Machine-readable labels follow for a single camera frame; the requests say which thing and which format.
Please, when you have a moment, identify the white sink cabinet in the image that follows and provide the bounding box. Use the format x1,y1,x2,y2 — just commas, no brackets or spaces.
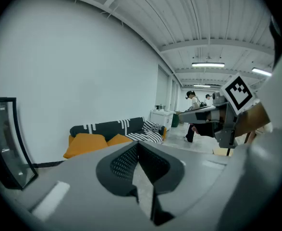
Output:
149,109,175,131

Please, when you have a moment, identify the white window blind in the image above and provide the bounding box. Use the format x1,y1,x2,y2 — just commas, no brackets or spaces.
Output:
156,65,170,108

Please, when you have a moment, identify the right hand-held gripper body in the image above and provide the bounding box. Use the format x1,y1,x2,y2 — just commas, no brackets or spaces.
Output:
193,73,256,149

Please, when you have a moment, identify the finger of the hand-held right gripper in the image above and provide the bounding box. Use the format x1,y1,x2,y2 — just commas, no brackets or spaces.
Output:
178,105,220,125

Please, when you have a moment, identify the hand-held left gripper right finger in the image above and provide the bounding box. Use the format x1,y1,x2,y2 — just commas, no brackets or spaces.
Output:
138,141,230,227

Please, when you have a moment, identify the person's right forearm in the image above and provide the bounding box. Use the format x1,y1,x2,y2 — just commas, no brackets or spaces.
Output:
234,102,272,137

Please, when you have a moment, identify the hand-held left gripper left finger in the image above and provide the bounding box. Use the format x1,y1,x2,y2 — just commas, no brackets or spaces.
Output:
15,141,154,231

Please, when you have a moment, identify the cardboard box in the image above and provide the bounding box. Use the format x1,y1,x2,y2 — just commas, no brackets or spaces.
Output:
212,148,234,157

